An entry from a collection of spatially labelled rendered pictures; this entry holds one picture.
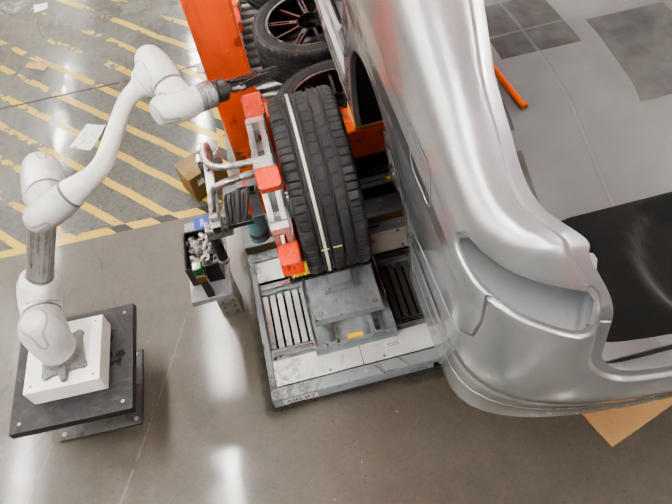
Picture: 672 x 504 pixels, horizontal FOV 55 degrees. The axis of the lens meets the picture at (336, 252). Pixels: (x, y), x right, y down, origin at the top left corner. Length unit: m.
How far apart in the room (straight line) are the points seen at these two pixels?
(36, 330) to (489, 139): 1.86
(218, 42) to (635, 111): 1.45
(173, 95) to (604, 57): 1.50
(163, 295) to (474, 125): 2.28
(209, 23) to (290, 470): 1.74
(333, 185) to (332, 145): 0.13
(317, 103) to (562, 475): 1.67
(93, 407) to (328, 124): 1.47
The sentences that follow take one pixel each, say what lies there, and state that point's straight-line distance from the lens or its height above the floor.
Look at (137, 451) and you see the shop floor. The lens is 3.00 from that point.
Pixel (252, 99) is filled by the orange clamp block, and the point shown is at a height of 1.11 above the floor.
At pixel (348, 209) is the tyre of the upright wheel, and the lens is 2.10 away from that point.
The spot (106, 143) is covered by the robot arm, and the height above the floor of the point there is 1.24.
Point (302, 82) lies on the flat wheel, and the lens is 3.38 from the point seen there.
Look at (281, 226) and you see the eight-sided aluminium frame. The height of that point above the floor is 0.97.
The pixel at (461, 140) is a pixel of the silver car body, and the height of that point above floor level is 1.66.
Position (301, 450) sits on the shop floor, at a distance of 2.79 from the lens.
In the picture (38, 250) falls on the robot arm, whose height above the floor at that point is 0.84.
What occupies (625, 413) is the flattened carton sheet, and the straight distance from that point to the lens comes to 2.90.
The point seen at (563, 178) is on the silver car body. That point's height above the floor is 0.94.
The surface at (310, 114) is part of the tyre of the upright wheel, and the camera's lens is 2.17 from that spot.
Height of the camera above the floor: 2.60
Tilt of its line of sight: 53 degrees down
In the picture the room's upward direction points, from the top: 12 degrees counter-clockwise
